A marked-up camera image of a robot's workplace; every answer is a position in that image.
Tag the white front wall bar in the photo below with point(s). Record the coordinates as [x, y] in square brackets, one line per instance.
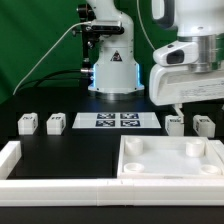
[112, 192]

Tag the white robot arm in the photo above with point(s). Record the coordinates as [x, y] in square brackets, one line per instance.
[189, 69]

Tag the white sheet with tags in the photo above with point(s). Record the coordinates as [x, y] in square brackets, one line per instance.
[125, 120]

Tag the white square table top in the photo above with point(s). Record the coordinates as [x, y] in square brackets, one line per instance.
[164, 157]

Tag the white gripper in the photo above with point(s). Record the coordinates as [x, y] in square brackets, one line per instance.
[177, 85]

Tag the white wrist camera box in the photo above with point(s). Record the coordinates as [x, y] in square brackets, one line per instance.
[177, 53]

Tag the green backdrop curtain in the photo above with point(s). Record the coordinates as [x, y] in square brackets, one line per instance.
[47, 34]

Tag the white left wall bar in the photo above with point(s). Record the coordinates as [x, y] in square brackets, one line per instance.
[9, 156]

